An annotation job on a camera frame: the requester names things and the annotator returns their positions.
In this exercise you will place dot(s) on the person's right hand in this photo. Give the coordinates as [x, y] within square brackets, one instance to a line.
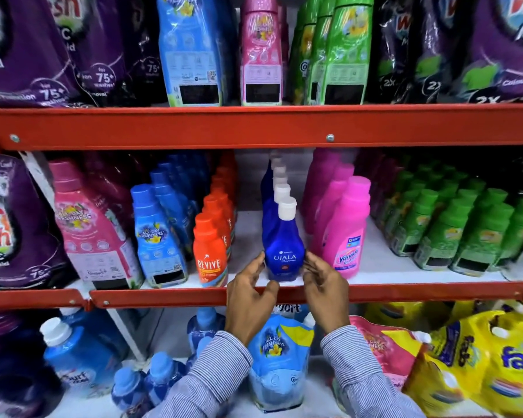
[329, 300]

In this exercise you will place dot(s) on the person's left hand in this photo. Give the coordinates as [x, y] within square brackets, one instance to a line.
[246, 306]

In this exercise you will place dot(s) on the person's right thumb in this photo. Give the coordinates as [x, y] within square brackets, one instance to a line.
[307, 278]

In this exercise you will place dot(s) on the person's left thumb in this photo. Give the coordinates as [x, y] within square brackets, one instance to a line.
[273, 288]

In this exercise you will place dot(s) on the dark blue white-cap bottle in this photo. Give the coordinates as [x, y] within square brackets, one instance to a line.
[284, 248]

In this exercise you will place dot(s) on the person's left forearm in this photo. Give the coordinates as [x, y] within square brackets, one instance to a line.
[209, 378]

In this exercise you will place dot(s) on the person's right forearm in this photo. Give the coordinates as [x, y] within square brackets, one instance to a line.
[361, 374]

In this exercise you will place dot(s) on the pink stain remover bottle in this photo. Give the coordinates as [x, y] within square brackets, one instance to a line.
[348, 230]
[331, 200]
[318, 178]

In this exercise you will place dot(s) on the row of orange bottles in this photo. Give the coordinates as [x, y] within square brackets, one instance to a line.
[210, 252]

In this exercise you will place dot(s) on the blue softener refill pouch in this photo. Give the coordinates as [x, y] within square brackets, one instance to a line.
[279, 361]

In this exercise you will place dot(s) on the small blue softener bottle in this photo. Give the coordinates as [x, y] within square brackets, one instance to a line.
[163, 374]
[205, 326]
[128, 387]

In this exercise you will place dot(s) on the white shelf board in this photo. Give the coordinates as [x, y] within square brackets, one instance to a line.
[388, 261]

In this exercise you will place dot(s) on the row of dark blue bottles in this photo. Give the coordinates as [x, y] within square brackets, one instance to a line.
[270, 200]

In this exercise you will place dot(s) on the yellow detergent pouch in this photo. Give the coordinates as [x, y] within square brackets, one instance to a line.
[514, 370]
[436, 383]
[394, 313]
[466, 343]

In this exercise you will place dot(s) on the pink softener refill pouch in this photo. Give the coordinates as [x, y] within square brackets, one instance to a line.
[388, 348]

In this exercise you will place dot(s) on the row of light blue bottles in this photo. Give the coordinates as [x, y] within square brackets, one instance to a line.
[157, 239]

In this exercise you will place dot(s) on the group of green bottles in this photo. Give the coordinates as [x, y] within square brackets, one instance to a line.
[449, 226]

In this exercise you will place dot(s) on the large blue white-cap bottle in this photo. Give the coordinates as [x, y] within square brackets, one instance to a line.
[100, 326]
[78, 356]

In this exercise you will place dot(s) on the large pink softener bottle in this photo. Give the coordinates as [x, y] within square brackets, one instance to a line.
[91, 235]

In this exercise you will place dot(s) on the dark maroon softener bottle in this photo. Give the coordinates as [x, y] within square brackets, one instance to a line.
[111, 187]

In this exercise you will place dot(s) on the tall green softener pouch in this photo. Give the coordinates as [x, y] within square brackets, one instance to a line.
[348, 52]
[300, 52]
[316, 60]

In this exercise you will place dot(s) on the tall pink softener pouch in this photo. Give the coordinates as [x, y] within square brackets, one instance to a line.
[261, 52]

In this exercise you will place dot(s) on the dark purple detergent pouch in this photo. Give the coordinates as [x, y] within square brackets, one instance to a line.
[394, 47]
[505, 52]
[440, 47]

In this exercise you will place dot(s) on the tall blue softener pouch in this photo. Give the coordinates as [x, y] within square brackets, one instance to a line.
[191, 52]

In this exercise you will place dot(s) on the white shelf upright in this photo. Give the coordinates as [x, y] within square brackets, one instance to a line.
[37, 174]

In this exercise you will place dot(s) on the long red lower shelf rail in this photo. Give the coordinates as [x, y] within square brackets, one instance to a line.
[396, 292]

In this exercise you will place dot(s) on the red upper shelf rail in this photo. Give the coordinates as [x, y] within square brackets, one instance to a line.
[261, 126]

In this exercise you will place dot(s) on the short red lower shelf rail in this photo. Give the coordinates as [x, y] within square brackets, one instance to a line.
[30, 299]

